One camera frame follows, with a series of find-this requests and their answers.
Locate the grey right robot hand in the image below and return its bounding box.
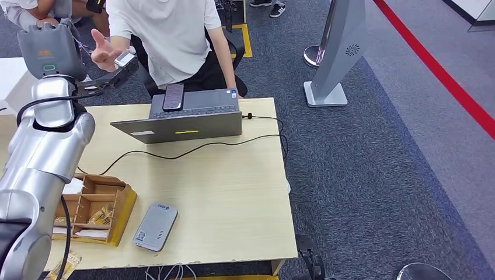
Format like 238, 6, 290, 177
295, 233, 326, 280

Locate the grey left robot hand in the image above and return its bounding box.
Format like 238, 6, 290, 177
16, 18, 88, 82

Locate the person's right hand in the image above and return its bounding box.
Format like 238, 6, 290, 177
90, 29, 124, 73

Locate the crouching person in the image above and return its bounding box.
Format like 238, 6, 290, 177
0, 0, 111, 37

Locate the seated person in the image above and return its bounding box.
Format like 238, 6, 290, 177
90, 0, 248, 99

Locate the grey card reader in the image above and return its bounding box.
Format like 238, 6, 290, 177
133, 201, 179, 253

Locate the standing person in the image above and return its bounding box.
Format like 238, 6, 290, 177
249, 0, 287, 19

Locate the white card sleeve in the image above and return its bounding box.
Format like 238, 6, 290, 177
74, 229, 110, 239

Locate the gold key card packet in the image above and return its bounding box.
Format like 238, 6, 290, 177
46, 251, 83, 280

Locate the white cabinet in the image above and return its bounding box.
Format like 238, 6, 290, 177
0, 57, 40, 117

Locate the black office chair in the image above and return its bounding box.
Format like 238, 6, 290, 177
130, 29, 248, 99

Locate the black yellow handheld device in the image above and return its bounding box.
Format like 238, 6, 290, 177
85, 0, 106, 15

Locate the dark smartphone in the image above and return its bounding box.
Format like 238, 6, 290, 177
162, 83, 185, 112

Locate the grey laptop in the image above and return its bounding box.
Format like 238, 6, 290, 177
110, 88, 243, 145

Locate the white tissue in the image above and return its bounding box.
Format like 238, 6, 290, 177
61, 177, 86, 195

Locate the yellow floor tape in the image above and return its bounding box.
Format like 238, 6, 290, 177
231, 23, 253, 59

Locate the wooden organizer box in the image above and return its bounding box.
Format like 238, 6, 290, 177
52, 173, 138, 247

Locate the chrome stanchion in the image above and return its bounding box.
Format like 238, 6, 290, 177
303, 0, 337, 69

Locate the grey kiosk stand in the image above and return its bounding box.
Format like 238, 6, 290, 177
303, 0, 368, 108

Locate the white display platform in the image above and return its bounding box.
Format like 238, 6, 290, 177
442, 0, 495, 33

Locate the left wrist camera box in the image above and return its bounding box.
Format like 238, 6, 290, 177
75, 51, 139, 97

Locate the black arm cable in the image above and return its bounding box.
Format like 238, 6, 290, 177
15, 92, 107, 280

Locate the white cable bundle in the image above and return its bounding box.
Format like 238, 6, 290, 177
145, 264, 198, 280

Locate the black laptop power cable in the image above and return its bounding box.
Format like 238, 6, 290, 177
76, 113, 289, 177

